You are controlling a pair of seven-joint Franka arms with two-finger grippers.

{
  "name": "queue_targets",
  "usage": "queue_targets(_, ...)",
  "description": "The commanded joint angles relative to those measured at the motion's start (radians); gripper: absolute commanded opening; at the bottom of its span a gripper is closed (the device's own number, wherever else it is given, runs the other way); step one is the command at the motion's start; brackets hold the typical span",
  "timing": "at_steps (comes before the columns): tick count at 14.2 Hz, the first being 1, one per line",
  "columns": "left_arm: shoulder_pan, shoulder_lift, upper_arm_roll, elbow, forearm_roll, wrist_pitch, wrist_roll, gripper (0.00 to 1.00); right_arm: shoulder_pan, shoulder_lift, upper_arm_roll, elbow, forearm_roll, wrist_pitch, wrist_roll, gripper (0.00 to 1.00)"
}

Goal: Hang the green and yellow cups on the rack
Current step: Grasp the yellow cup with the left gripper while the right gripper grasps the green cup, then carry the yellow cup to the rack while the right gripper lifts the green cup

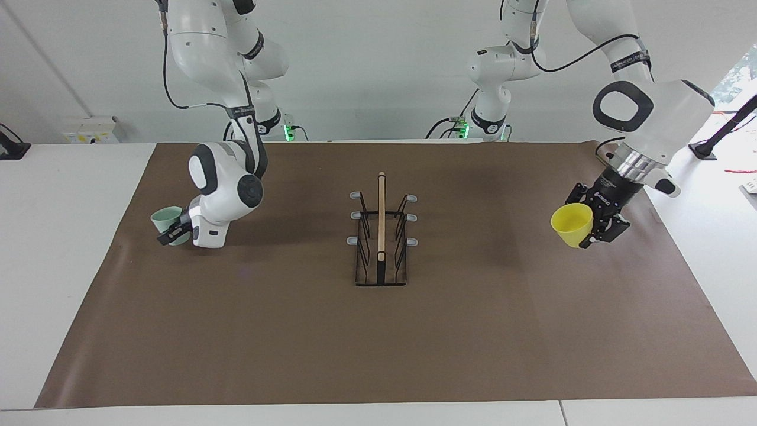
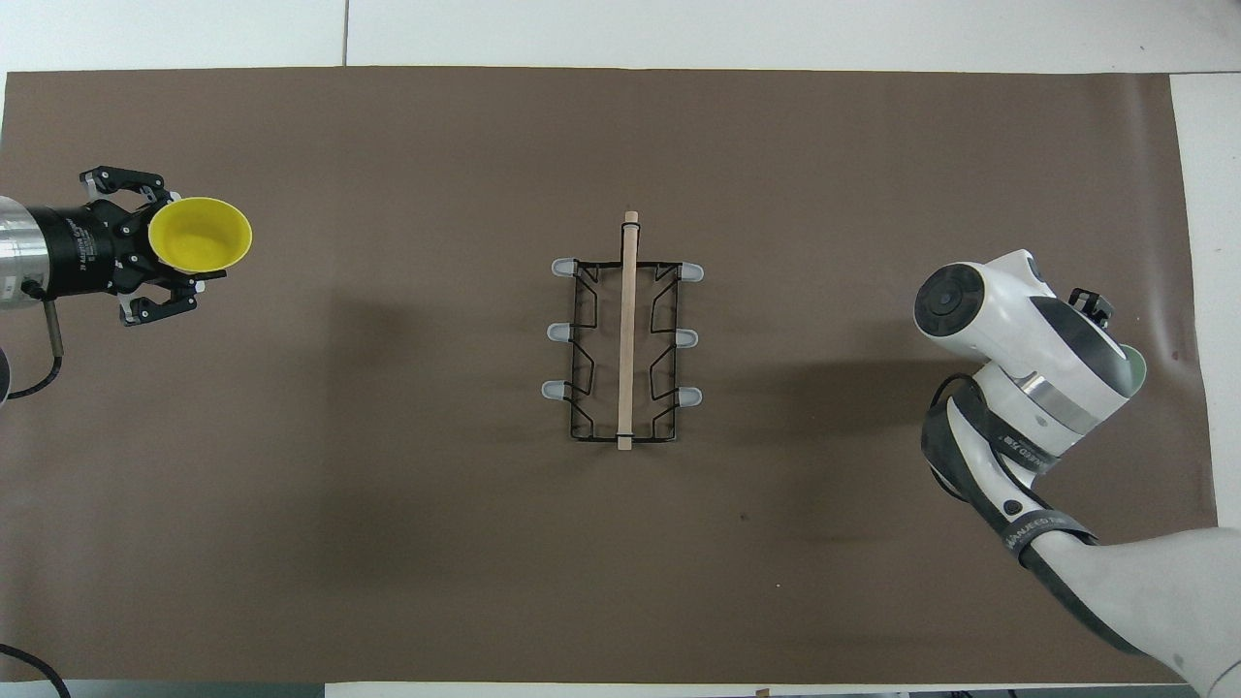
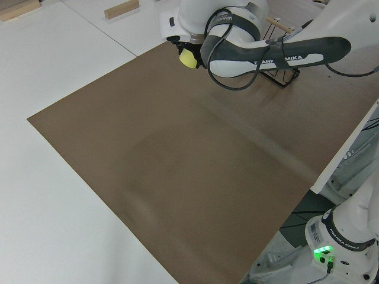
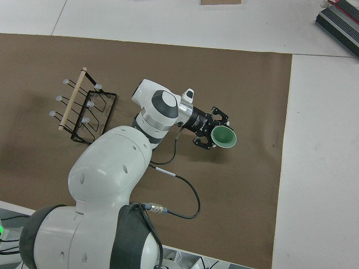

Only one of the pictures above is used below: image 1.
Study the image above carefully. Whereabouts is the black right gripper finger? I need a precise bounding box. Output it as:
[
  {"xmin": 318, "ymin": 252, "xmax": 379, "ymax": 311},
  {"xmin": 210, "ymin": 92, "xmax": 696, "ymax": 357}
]
[{"xmin": 157, "ymin": 222, "xmax": 189, "ymax": 246}]

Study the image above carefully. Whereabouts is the pale green plastic cup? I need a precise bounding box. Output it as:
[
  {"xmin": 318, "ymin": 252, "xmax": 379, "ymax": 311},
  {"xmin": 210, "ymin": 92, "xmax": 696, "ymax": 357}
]
[{"xmin": 150, "ymin": 206, "xmax": 191, "ymax": 246}]

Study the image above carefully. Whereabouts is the yellow plastic cup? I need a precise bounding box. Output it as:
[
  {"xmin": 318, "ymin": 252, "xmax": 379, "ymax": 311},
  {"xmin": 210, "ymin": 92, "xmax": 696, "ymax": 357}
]
[{"xmin": 551, "ymin": 204, "xmax": 594, "ymax": 248}]

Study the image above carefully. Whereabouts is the black tripod stand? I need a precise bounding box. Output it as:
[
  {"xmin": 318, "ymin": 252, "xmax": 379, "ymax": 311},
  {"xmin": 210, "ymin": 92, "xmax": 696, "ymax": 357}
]
[{"xmin": 689, "ymin": 95, "xmax": 757, "ymax": 160}]

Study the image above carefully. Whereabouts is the brown table mat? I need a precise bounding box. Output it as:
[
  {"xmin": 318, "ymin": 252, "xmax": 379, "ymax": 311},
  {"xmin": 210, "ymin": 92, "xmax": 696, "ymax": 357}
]
[{"xmin": 34, "ymin": 141, "xmax": 757, "ymax": 409}]

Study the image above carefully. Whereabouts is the small black stand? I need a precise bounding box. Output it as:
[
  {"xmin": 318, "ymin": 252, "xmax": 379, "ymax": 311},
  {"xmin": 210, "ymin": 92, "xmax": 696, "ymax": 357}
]
[{"xmin": 0, "ymin": 123, "xmax": 31, "ymax": 160}]

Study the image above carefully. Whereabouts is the white wall socket box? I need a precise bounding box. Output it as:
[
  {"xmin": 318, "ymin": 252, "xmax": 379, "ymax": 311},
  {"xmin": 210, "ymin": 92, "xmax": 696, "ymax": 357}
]
[{"xmin": 62, "ymin": 117, "xmax": 119, "ymax": 144}]

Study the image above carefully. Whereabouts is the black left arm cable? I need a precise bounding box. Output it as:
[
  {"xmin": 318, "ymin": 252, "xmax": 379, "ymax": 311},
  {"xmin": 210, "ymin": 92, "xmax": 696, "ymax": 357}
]
[{"xmin": 528, "ymin": 24, "xmax": 642, "ymax": 74}]

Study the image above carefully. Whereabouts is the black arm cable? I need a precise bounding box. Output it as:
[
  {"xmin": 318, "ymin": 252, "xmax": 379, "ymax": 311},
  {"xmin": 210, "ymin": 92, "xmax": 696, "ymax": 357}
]
[
  {"xmin": 528, "ymin": 24, "xmax": 642, "ymax": 74},
  {"xmin": 160, "ymin": 0, "xmax": 237, "ymax": 112}
]

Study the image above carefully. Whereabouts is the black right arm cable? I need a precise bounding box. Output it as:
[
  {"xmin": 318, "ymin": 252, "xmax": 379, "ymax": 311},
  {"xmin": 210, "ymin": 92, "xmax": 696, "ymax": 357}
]
[{"xmin": 160, "ymin": 0, "xmax": 237, "ymax": 112}]

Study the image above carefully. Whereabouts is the black base cable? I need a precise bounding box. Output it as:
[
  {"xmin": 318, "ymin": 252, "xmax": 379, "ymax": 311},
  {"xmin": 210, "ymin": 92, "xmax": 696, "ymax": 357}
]
[
  {"xmin": 222, "ymin": 121, "xmax": 309, "ymax": 143},
  {"xmin": 426, "ymin": 89, "xmax": 480, "ymax": 140}
]

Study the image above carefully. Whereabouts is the black wire cup rack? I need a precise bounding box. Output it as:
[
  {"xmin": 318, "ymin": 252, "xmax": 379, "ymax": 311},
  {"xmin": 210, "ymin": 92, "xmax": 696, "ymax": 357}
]
[{"xmin": 349, "ymin": 172, "xmax": 418, "ymax": 287}]

